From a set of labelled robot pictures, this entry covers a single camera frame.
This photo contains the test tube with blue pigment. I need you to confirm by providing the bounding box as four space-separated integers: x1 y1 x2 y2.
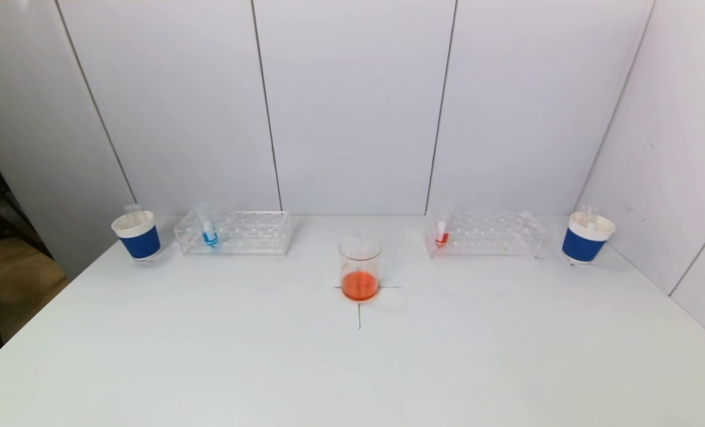
193 202 219 248

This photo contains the clear acrylic test tube rack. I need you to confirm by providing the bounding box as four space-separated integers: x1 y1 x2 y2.
174 210 293 257
423 209 547 259

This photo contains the clear glass beaker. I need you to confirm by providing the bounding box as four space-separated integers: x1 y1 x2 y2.
338 233 383 302

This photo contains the blue and white paper cup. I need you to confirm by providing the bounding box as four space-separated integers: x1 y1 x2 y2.
561 211 617 265
110 210 162 262

